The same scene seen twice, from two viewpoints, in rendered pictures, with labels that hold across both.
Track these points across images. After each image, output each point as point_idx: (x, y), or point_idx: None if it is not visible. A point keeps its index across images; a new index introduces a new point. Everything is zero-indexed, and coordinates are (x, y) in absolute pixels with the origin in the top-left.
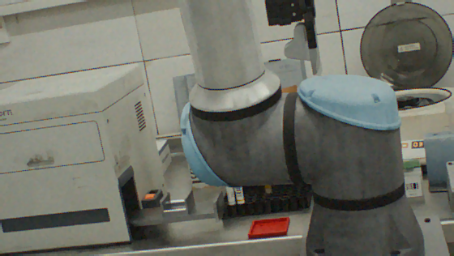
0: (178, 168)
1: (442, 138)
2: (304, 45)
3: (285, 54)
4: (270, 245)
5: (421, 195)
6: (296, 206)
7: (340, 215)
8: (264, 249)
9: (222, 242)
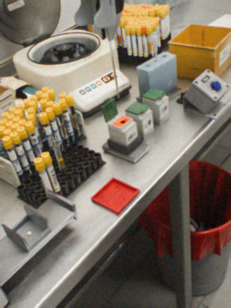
0: None
1: (157, 67)
2: (109, 11)
3: (97, 25)
4: (136, 208)
5: (168, 113)
6: (97, 166)
7: None
8: (133, 214)
9: (104, 233)
